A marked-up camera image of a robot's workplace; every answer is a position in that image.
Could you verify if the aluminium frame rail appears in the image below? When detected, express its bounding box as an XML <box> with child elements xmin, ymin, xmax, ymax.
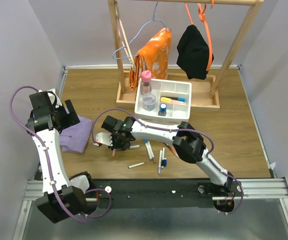
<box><xmin>23</xmin><ymin>178</ymin><xmax>288</xmax><ymax>201</ymax></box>

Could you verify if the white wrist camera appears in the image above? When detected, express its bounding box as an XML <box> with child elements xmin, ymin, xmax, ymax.
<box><xmin>93</xmin><ymin>132</ymin><xmax>113</xmax><ymax>147</ymax></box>
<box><xmin>46</xmin><ymin>88</ymin><xmax>62</xmax><ymax>108</ymax></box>

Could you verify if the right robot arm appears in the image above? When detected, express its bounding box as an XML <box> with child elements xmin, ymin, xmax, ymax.
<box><xmin>95</xmin><ymin>115</ymin><xmax>234</xmax><ymax>197</ymax></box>

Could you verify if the small white black-tip pen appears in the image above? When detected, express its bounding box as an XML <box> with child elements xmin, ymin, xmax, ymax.
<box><xmin>128</xmin><ymin>162</ymin><xmax>146</xmax><ymax>169</ymax></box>

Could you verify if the blue lid small jar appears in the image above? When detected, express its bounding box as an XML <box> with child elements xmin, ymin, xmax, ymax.
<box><xmin>158</xmin><ymin>103</ymin><xmax>167</xmax><ymax>117</ymax></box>

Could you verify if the purple folded cloth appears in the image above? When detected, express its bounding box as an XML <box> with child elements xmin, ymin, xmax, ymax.
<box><xmin>60</xmin><ymin>116</ymin><xmax>92</xmax><ymax>154</ymax></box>

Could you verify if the orange patterned cloth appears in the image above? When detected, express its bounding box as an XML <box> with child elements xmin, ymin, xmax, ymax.
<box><xmin>128</xmin><ymin>28</ymin><xmax>172</xmax><ymax>90</ymax></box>

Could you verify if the pink lid pen tube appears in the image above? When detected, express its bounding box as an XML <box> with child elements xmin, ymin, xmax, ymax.
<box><xmin>141</xmin><ymin>70</ymin><xmax>152</xmax><ymax>95</ymax></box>

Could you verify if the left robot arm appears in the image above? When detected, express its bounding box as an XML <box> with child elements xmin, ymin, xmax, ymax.
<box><xmin>26</xmin><ymin>90</ymin><xmax>95</xmax><ymax>223</ymax></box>

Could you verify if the black teal highlighter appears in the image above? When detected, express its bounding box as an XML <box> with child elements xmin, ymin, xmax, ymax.
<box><xmin>169</xmin><ymin>97</ymin><xmax>186</xmax><ymax>102</ymax></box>

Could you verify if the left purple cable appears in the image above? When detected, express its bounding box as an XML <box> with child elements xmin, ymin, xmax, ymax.
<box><xmin>10</xmin><ymin>85</ymin><xmax>88</xmax><ymax>224</ymax></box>

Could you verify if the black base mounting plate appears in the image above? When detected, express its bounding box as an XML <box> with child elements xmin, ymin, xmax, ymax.
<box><xmin>93</xmin><ymin>178</ymin><xmax>242</xmax><ymax>214</ymax></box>

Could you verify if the white drawer organizer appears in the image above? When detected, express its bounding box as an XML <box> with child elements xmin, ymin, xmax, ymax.
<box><xmin>135</xmin><ymin>79</ymin><xmax>192</xmax><ymax>124</ymax></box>

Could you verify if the orange strap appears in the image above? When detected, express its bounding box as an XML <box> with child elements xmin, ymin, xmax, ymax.
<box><xmin>184</xmin><ymin>0</ymin><xmax>215</xmax><ymax>72</ymax></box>

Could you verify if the wooden clothes rack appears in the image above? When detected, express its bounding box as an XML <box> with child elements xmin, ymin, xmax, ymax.
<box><xmin>108</xmin><ymin>0</ymin><xmax>263</xmax><ymax>112</ymax></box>

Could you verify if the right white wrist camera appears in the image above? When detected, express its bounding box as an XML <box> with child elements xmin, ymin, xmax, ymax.
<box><xmin>93</xmin><ymin>132</ymin><xmax>113</xmax><ymax>147</ymax></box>

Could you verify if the lavender cap white marker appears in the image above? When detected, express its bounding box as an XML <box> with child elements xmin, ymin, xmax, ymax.
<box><xmin>157</xmin><ymin>150</ymin><xmax>162</xmax><ymax>174</ymax></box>

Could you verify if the grey cap white marker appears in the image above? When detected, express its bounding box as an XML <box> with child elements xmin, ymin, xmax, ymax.
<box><xmin>130</xmin><ymin>145</ymin><xmax>141</xmax><ymax>149</ymax></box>

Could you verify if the black white thin marker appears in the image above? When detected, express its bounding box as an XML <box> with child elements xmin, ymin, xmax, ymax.
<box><xmin>161</xmin><ymin>147</ymin><xmax>165</xmax><ymax>168</ymax></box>

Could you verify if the yellow pink highlighter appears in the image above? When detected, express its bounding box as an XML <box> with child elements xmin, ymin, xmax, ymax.
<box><xmin>160</xmin><ymin>97</ymin><xmax>185</xmax><ymax>105</ymax></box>

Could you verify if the clear paperclip jar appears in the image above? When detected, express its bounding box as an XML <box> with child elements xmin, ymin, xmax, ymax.
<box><xmin>142</xmin><ymin>93</ymin><xmax>156</xmax><ymax>112</ymax></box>

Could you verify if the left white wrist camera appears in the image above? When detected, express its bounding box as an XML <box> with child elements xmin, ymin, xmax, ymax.
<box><xmin>46</xmin><ymin>88</ymin><xmax>62</xmax><ymax>108</ymax></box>

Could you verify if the blue wire hanger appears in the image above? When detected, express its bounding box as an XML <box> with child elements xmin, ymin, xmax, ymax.
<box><xmin>112</xmin><ymin>1</ymin><xmax>171</xmax><ymax>60</ymax></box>

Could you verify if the red clear pen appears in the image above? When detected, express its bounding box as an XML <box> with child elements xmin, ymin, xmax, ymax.
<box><xmin>165</xmin><ymin>143</ymin><xmax>178</xmax><ymax>158</ymax></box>

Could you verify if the black garment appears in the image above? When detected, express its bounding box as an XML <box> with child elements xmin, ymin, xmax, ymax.
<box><xmin>176</xmin><ymin>24</ymin><xmax>209</xmax><ymax>80</ymax></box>

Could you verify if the blue cap white marker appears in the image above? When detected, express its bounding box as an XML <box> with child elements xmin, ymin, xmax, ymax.
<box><xmin>144</xmin><ymin>139</ymin><xmax>153</xmax><ymax>161</ymax></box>

